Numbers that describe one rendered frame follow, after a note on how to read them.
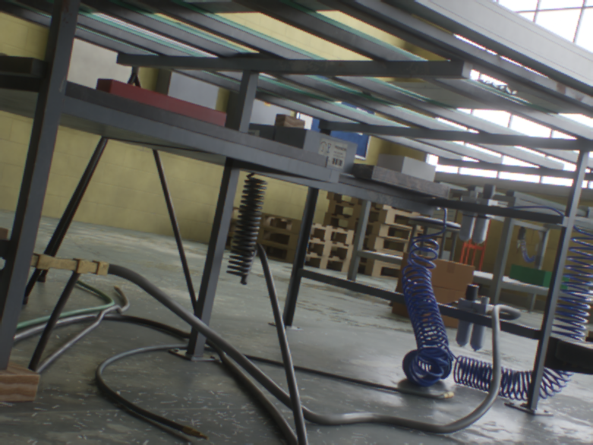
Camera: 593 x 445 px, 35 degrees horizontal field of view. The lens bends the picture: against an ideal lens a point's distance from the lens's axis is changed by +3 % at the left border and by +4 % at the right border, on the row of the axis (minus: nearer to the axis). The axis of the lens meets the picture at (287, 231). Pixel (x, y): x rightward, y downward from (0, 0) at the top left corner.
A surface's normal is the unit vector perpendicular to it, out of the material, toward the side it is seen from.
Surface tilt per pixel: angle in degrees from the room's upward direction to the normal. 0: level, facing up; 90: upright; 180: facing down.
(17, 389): 90
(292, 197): 90
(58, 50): 90
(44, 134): 90
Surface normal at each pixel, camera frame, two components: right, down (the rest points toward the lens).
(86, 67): 0.68, 0.15
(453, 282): 0.36, 0.08
